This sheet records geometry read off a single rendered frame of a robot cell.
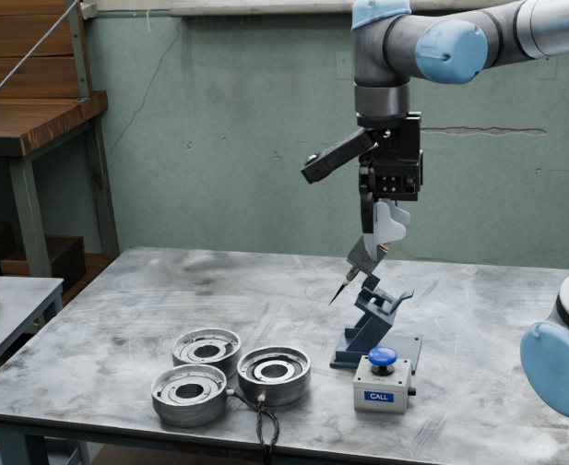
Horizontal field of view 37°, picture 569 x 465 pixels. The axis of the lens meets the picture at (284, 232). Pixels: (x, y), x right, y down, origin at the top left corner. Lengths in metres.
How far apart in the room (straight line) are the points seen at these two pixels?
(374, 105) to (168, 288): 0.62
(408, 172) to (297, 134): 1.67
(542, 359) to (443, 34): 0.39
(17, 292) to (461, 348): 1.03
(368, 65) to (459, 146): 1.63
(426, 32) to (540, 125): 1.69
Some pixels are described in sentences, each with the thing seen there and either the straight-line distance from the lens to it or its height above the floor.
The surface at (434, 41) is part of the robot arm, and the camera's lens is 1.03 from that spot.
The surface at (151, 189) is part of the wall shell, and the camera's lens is 3.05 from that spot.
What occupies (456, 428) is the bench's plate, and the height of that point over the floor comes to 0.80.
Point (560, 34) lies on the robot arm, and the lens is 1.07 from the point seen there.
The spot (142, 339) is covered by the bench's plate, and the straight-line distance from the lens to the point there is 1.42.
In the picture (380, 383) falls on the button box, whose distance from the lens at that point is 1.17.
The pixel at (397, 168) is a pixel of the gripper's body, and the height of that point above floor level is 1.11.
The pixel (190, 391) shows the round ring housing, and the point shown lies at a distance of 1.24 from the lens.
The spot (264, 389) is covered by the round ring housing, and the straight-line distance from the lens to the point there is 1.19.
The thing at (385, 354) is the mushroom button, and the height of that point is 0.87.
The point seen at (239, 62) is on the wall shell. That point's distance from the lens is 2.81.
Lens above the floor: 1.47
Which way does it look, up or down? 22 degrees down
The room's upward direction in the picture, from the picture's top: 4 degrees counter-clockwise
